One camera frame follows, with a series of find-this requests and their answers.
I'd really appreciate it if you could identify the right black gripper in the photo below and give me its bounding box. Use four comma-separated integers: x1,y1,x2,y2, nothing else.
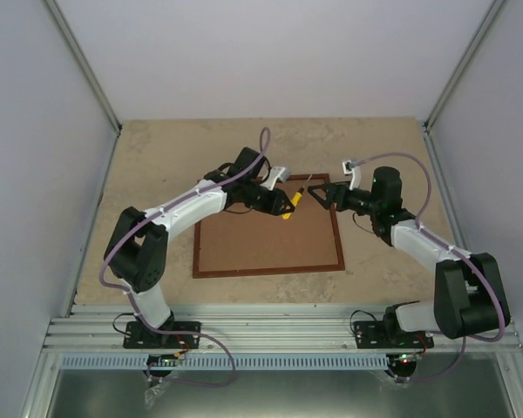
309,181,381,216

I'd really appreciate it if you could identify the yellow handled screwdriver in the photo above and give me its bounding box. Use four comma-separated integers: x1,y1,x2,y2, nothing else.
282,185,306,220

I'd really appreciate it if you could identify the brown wooden picture frame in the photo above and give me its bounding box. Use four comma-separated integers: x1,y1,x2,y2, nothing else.
192,172,346,280

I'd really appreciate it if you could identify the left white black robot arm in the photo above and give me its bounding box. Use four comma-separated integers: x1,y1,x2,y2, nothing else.
99,147,295,347

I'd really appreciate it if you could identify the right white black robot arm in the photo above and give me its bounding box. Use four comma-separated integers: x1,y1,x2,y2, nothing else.
308,166,510,347

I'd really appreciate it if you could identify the brown fibreboard backing panel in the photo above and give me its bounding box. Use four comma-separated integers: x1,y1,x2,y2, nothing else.
199,177,339,273

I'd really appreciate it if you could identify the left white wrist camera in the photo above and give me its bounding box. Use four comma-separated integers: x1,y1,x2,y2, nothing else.
261,166,290,191

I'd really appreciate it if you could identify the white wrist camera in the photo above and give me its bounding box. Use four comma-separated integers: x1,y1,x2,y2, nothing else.
261,166,290,191
342,159,362,191

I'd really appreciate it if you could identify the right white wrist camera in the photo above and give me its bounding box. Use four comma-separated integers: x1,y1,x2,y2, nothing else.
342,159,362,191

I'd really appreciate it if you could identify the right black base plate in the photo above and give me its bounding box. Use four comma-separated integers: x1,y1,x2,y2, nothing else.
349,309,435,352

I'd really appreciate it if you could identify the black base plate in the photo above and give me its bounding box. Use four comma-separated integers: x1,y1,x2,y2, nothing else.
349,309,435,352
123,320,201,350

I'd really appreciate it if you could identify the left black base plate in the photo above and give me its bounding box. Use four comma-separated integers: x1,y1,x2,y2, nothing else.
123,320,201,350

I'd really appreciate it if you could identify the grey slotted cable duct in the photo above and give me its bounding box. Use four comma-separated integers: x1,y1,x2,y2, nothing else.
60,354,389,371

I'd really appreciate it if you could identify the left aluminium corner post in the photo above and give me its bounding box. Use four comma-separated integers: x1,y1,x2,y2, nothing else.
42,0,122,136

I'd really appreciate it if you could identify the aluminium corner post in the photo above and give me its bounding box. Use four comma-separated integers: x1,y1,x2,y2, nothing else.
42,0,122,136
422,0,507,133

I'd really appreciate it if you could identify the right aluminium corner post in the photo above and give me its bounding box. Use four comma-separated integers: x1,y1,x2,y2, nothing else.
422,0,507,133

